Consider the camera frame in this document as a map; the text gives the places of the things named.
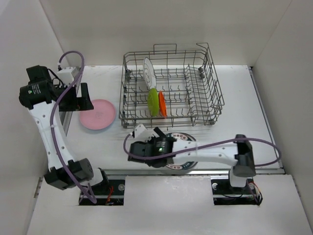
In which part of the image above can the plain white ceramic plate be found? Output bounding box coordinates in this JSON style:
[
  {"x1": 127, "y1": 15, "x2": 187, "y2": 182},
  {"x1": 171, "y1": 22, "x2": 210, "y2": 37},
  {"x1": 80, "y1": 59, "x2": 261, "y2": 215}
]
[{"x1": 166, "y1": 132, "x2": 196, "y2": 142}]

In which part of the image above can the pink plastic plate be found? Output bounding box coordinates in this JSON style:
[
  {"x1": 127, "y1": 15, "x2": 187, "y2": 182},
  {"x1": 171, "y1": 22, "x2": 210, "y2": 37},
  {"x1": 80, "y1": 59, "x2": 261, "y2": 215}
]
[{"x1": 79, "y1": 99, "x2": 116, "y2": 130}]

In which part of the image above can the white plate with red pattern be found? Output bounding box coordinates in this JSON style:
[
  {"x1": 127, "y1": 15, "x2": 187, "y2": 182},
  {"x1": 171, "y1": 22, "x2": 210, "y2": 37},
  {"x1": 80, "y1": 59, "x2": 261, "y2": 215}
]
[{"x1": 165, "y1": 162, "x2": 198, "y2": 170}]

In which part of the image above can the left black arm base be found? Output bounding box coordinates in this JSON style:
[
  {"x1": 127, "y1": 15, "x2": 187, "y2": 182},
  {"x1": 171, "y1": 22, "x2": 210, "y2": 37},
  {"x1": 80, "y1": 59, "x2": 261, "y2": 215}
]
[{"x1": 78, "y1": 176, "x2": 125, "y2": 206}]

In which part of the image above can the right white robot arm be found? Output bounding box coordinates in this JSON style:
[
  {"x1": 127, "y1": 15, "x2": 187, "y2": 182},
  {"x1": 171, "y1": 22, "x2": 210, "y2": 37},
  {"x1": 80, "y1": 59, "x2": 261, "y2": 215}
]
[{"x1": 124, "y1": 125, "x2": 256, "y2": 193}]

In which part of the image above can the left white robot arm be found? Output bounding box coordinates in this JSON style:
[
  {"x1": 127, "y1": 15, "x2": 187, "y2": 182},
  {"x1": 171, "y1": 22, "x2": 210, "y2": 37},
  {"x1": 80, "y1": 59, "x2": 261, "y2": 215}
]
[{"x1": 19, "y1": 65, "x2": 110, "y2": 194}]

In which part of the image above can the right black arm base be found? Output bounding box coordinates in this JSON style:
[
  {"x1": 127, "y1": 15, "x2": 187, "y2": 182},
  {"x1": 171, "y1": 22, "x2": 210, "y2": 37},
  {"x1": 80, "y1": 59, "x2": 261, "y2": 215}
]
[{"x1": 211, "y1": 178, "x2": 263, "y2": 206}]

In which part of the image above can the orange plastic plate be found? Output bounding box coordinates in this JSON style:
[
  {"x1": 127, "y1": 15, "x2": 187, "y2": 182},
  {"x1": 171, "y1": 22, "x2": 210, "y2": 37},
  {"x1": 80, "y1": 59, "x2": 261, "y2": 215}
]
[{"x1": 158, "y1": 91, "x2": 167, "y2": 118}]

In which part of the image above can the green plastic plate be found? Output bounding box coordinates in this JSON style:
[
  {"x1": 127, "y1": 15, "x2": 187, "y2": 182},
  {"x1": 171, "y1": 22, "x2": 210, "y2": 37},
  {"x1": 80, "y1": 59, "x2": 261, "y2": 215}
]
[{"x1": 147, "y1": 88, "x2": 159, "y2": 117}]

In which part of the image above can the white plate with grey pattern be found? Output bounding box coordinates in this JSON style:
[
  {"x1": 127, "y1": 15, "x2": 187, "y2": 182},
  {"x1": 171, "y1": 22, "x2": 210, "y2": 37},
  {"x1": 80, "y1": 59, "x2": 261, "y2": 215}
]
[{"x1": 143, "y1": 57, "x2": 157, "y2": 89}]

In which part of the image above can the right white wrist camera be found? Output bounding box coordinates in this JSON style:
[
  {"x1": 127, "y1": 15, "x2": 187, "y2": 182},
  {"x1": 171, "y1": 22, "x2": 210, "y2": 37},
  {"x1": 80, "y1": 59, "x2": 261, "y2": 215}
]
[{"x1": 130, "y1": 124, "x2": 156, "y2": 142}]

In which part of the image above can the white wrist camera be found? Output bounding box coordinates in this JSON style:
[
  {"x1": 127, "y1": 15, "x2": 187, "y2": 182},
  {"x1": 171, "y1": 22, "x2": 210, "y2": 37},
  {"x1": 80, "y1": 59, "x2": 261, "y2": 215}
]
[
  {"x1": 56, "y1": 67, "x2": 78, "y2": 86},
  {"x1": 130, "y1": 124, "x2": 156, "y2": 142}
]

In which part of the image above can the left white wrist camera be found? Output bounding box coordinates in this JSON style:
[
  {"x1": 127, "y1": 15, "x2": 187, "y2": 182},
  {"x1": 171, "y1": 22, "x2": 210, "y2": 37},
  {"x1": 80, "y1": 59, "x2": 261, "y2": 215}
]
[{"x1": 56, "y1": 67, "x2": 78, "y2": 86}]

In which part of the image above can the aluminium rail across table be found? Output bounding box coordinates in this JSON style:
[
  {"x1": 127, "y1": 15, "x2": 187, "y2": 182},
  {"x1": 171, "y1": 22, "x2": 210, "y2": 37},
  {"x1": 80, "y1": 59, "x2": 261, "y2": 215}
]
[{"x1": 50, "y1": 168, "x2": 286, "y2": 176}]

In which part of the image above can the grey wire dish rack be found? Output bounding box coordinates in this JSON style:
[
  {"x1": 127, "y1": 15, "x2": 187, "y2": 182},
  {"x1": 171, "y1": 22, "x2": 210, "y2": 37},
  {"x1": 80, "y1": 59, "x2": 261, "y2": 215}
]
[{"x1": 118, "y1": 43, "x2": 224, "y2": 128}]

